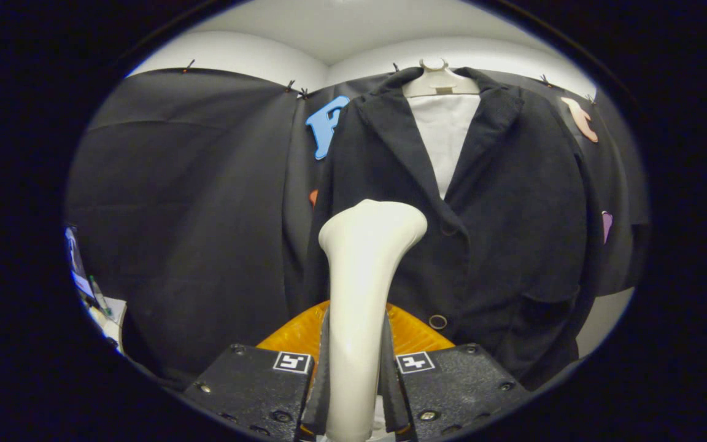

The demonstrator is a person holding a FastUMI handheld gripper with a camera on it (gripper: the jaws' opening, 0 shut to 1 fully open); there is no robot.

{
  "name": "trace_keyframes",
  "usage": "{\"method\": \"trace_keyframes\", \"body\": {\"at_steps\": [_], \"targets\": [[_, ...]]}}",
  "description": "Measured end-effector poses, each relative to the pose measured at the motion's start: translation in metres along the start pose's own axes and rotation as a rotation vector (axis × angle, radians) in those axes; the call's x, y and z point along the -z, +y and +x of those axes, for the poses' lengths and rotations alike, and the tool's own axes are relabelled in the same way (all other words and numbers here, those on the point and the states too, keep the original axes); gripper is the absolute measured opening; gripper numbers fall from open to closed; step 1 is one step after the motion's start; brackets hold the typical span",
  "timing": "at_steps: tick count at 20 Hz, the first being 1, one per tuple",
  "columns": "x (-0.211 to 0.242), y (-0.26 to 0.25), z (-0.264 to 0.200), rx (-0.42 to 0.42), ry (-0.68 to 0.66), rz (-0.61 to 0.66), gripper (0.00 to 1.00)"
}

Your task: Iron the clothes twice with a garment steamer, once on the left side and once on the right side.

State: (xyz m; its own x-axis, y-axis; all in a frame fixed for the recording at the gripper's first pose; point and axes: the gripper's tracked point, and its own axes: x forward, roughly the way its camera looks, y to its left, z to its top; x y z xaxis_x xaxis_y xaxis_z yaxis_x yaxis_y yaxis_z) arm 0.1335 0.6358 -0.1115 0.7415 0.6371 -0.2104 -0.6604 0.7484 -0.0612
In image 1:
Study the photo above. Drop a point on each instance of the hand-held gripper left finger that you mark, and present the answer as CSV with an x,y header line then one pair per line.
x,y
249,390

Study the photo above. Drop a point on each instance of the white shirt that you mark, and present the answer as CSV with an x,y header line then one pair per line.
x,y
445,135

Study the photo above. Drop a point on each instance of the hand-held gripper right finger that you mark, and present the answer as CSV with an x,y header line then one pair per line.
x,y
452,387

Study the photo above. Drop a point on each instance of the black suit jacket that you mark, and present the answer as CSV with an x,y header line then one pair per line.
x,y
513,233

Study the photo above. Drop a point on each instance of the green pen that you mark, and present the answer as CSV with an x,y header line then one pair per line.
x,y
100,296

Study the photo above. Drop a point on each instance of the white paper sheet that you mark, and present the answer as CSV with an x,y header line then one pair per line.
x,y
111,319

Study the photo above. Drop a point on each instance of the black backdrop cloth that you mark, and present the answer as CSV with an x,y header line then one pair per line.
x,y
194,215

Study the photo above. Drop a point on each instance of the cream plastic hanger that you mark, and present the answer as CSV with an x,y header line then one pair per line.
x,y
440,83

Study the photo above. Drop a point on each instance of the white garment steamer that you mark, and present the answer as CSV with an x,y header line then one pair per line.
x,y
359,276

